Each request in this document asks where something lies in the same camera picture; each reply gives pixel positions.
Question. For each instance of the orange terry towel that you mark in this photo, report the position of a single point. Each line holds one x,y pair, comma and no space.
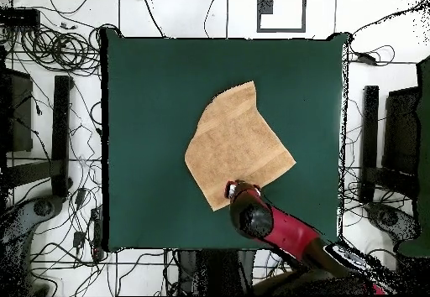
231,142

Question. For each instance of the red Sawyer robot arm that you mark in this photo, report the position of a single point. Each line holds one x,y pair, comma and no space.
285,230

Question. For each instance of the dark green table cloth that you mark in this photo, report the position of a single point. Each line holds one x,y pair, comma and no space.
151,109

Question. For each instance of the black power strip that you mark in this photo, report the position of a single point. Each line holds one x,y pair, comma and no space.
97,233

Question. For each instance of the black power adapter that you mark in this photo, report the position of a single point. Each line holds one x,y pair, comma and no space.
79,239
81,196

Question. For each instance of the black box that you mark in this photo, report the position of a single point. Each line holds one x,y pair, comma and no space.
403,126
18,115

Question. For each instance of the dark green fabric sheet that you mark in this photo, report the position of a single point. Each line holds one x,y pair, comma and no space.
424,142

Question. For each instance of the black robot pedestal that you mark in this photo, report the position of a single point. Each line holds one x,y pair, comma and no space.
215,273

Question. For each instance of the grey square floor frame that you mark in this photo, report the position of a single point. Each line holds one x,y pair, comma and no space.
265,5

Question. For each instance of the black network switch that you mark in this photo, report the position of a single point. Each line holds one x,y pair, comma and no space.
18,17

